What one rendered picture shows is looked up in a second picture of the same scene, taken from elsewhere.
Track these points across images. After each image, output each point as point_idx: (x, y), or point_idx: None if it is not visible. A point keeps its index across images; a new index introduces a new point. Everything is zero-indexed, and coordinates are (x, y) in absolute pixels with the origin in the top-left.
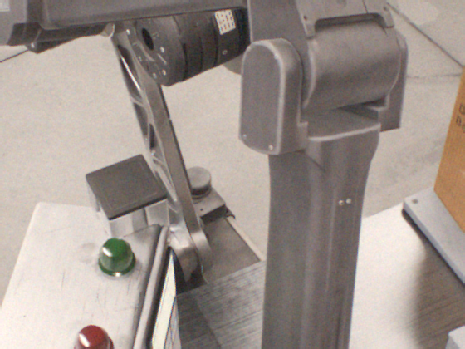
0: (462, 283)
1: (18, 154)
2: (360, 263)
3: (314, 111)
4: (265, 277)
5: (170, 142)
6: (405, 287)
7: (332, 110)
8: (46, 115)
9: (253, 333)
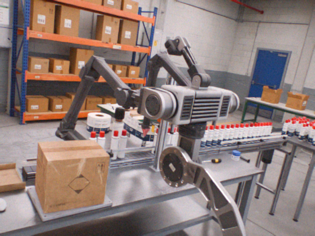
0: None
1: None
2: (124, 195)
3: (155, 69)
4: (147, 195)
5: None
6: (113, 191)
7: (153, 69)
8: None
9: (148, 187)
